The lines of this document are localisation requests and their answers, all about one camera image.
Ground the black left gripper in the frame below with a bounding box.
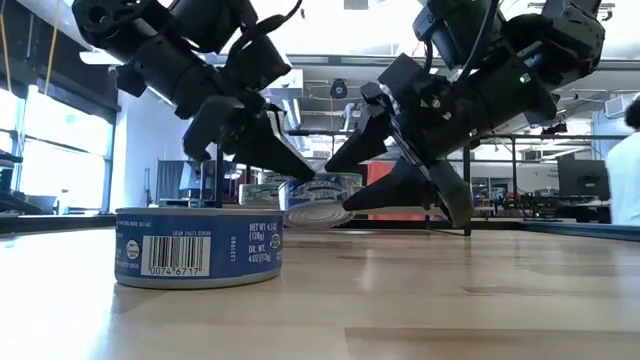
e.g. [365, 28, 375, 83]
[182, 92, 317, 182]

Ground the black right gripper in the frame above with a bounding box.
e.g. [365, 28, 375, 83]
[324, 52, 559, 229]

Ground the green tuna can silver lid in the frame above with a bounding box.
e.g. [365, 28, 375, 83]
[238, 183, 281, 207]

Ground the dark blue albacore tuna can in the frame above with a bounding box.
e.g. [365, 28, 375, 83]
[113, 206, 285, 291]
[277, 172, 365, 230]

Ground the orange hanging cloth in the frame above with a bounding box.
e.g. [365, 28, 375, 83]
[366, 159, 427, 222]

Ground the white ceiling light box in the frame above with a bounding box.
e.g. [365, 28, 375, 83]
[264, 69, 305, 101]

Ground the round black ceiling device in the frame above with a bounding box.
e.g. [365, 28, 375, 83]
[329, 78, 350, 100]

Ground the dark grey partition panel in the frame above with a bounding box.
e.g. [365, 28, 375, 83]
[155, 159, 187, 206]

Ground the black computer monitor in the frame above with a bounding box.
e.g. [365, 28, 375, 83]
[557, 158, 611, 202]

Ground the long white ceiling light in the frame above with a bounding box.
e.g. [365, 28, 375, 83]
[78, 49, 126, 66]

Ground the black standing desk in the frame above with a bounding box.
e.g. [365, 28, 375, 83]
[554, 199, 609, 224]

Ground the large bright window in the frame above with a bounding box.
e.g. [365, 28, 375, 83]
[0, 82, 119, 211]

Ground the person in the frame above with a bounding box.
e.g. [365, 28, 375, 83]
[604, 97, 640, 227]

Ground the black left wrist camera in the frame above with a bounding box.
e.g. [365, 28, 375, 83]
[222, 14, 294, 94]

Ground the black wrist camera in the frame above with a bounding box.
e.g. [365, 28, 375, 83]
[222, 14, 294, 94]
[412, 0, 501, 71]

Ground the black metal background frame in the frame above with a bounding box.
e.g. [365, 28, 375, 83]
[469, 132, 631, 221]

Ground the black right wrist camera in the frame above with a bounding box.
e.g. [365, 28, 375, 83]
[412, 0, 501, 71]

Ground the white wall air conditioner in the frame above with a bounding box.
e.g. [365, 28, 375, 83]
[603, 92, 636, 120]

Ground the yellow hanging strap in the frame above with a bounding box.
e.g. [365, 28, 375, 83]
[0, 12, 12, 94]
[43, 14, 57, 96]

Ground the black aluminium table frame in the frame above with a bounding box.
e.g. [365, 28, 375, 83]
[0, 213, 640, 244]

